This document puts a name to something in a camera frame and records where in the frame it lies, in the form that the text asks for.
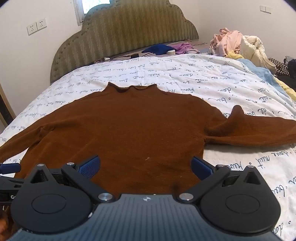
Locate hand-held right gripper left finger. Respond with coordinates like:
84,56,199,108
24,156,115,204

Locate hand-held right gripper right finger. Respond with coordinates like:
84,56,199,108
177,156,266,203

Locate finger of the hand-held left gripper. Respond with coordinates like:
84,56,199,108
0,163,21,175

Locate brown knit sweater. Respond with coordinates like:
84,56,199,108
0,82,296,197

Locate pink clothes pile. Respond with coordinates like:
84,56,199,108
210,28,244,57

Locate gold and black furniture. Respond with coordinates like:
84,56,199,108
0,83,17,128

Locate white script printed blanket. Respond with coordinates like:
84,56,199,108
0,54,296,239

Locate yellow cloth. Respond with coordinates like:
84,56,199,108
225,51,296,101

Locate purple cloth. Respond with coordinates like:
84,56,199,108
173,42,199,54

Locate dark blue cloth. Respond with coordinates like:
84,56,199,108
142,44,176,55

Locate black and white zigzag cloth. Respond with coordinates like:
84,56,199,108
269,58,290,75

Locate cream quilted jacket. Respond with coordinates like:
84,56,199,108
240,35,277,74

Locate green padded headboard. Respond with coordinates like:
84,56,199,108
50,0,200,84

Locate window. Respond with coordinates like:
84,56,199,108
73,0,116,26

